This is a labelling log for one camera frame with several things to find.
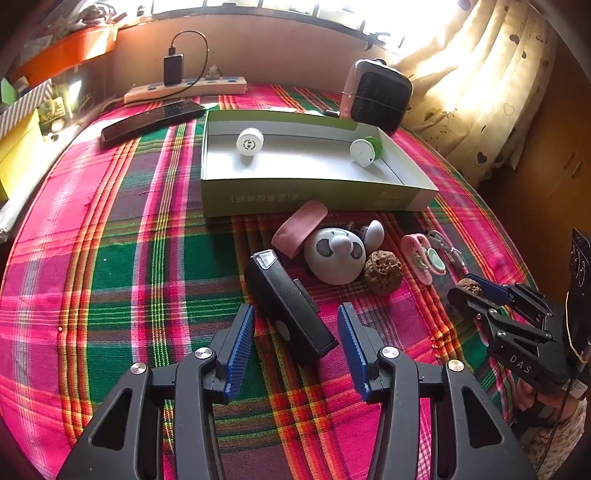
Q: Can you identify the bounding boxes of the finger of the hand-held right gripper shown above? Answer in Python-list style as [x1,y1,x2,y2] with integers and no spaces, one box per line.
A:
[471,274,555,326]
[447,285,513,337]

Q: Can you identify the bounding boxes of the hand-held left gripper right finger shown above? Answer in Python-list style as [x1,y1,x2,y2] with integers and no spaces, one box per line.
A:
[337,302,539,480]

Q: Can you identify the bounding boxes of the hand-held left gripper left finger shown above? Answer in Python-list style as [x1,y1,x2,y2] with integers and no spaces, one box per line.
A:
[58,305,257,480]

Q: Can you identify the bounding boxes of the white cable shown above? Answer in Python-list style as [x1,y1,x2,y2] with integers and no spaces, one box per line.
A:
[425,229,467,273]

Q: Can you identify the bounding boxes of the pink and green strap gadget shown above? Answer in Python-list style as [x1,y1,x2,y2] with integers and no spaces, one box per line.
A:
[399,234,448,285]

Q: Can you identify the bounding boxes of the black rectangular device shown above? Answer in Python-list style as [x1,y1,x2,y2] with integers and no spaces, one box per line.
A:
[244,249,340,366]

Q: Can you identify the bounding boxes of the white panda toy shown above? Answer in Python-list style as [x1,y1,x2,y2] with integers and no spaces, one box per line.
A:
[303,219,385,285]

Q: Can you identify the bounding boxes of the pink oval case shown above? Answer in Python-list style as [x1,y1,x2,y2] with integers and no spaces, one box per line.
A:
[271,200,328,259]

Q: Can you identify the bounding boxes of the green and white cardboard box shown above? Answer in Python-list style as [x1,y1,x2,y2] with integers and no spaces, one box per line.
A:
[200,109,439,217]

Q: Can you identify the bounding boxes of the person's right hand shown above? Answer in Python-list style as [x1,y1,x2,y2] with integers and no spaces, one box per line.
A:
[513,383,537,418]

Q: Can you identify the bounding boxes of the wooden cabinet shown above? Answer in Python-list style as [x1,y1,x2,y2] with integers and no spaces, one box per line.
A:
[480,41,591,296]

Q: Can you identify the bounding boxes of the plaid tablecloth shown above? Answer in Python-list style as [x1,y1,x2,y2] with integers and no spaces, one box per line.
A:
[0,83,539,480]

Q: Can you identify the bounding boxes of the green and white spool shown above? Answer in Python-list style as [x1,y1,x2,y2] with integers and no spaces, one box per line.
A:
[349,136,385,168]

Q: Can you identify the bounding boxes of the cream heart print curtain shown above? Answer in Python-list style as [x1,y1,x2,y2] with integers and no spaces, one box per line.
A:
[397,0,561,185]

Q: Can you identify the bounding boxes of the small space heater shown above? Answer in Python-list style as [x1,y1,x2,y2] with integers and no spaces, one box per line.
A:
[339,58,413,136]

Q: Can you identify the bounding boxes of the white power strip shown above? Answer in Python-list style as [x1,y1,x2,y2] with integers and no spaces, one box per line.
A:
[124,76,247,104]

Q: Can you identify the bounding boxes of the black charger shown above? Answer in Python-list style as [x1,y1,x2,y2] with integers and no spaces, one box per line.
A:
[163,54,184,86]

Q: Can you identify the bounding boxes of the yellow box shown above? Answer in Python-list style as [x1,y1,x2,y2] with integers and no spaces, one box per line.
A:
[0,108,42,201]

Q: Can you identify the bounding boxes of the small green ornament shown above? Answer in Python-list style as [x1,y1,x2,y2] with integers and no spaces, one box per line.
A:
[39,95,70,139]

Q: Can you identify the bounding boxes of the striped box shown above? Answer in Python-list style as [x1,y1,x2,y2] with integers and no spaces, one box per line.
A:
[0,78,54,134]

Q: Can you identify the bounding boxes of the orange tray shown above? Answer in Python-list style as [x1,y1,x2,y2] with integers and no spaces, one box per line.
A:
[11,25,118,86]

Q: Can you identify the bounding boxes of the black charger cable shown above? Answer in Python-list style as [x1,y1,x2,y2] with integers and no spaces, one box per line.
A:
[168,31,209,86]

